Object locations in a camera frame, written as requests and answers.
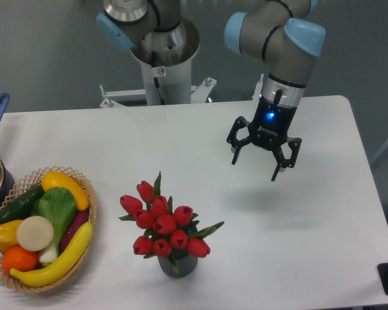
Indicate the dark grey ribbed vase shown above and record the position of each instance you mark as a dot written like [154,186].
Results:
[179,264]

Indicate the white metal base bracket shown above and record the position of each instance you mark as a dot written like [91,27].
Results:
[199,94]

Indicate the yellow banana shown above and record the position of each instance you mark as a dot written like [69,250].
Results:
[62,264]

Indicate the orange fruit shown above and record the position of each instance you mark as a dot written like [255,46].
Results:
[20,259]

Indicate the yellow squash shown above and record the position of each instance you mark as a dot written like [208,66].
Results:
[59,179]

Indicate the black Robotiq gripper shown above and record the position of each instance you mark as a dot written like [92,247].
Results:
[273,129]

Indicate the green cucumber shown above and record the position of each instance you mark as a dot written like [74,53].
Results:
[20,208]

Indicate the yellow bell pepper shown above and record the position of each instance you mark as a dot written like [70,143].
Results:
[8,235]

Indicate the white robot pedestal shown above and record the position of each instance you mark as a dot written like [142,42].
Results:
[165,61]

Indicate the woven wicker basket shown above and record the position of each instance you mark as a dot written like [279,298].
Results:
[29,182]

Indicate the purple eggplant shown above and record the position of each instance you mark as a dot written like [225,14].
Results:
[79,219]

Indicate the red tulip bouquet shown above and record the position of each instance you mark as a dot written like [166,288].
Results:
[165,227]

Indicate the green bok choy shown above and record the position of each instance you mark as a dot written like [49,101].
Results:
[59,207]

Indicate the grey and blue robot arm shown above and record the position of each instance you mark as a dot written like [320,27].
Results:
[278,34]

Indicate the beige round disc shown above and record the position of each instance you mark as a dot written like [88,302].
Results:
[34,233]

